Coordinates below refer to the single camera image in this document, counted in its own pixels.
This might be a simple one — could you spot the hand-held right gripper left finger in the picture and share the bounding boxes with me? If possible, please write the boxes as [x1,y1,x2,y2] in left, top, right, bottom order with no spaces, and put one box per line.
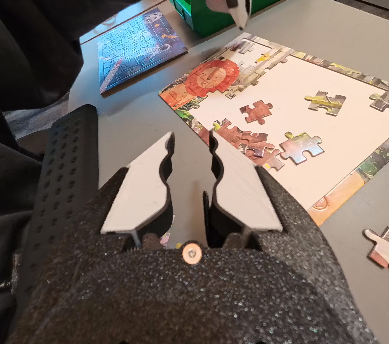
[100,132,176,244]

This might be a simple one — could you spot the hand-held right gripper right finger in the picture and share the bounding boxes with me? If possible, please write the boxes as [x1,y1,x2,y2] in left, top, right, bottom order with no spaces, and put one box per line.
[209,130,284,243]

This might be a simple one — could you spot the grey striped edge puzzle piece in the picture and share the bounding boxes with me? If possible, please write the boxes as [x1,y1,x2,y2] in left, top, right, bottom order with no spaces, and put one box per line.
[230,41,255,55]

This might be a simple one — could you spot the brown trunk puzzle piece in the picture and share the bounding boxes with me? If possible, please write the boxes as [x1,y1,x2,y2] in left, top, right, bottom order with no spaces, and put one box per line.
[240,131,275,158]

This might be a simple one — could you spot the assembled brown trunk pieces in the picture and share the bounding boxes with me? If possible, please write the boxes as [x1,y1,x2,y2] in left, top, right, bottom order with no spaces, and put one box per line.
[213,119,285,172]

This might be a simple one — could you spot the assembled grey branch pieces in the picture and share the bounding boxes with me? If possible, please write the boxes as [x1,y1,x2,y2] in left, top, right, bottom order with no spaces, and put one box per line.
[235,45,293,89]

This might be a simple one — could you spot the pale grey-green puzzle piece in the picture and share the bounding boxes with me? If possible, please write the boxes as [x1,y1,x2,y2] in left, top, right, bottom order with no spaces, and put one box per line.
[238,71,262,87]

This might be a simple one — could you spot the lion puzzle tray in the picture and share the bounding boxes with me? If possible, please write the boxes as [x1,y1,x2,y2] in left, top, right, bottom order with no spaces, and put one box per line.
[159,33,389,226]

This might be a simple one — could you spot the green and grey puzzle piece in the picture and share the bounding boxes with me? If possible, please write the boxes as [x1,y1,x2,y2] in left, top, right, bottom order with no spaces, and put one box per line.
[305,91,347,116]

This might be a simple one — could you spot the pile of puzzle pieces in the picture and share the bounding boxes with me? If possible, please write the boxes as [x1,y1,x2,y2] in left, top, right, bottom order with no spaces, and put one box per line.
[160,216,389,269]

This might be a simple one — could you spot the grey desk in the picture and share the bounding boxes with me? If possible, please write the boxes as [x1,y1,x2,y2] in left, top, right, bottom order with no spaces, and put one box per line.
[67,0,389,344]

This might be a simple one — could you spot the brown and green puzzle piece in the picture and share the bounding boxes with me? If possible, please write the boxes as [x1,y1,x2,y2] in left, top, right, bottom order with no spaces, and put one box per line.
[279,131,324,165]

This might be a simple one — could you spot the black perforated board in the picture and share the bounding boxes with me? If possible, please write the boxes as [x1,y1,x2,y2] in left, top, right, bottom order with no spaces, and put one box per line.
[17,104,99,293]

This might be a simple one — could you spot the assembled lion puzzle pieces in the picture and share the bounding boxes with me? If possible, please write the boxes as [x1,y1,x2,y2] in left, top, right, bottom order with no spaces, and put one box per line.
[185,60,240,98]

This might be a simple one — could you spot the reddish brown puzzle piece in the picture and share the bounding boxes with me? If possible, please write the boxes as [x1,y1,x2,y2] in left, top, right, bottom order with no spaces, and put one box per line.
[240,100,273,125]

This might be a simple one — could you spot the white and green puzzle piece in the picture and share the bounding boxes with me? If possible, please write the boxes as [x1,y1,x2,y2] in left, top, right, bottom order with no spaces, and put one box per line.
[225,84,244,99]

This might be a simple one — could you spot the dark blue puzzle board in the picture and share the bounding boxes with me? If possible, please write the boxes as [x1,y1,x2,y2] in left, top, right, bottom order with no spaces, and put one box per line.
[97,7,188,94]

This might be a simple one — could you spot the grey teal corner puzzle piece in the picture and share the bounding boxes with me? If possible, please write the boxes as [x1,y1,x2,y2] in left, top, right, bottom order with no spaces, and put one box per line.
[369,92,389,112]

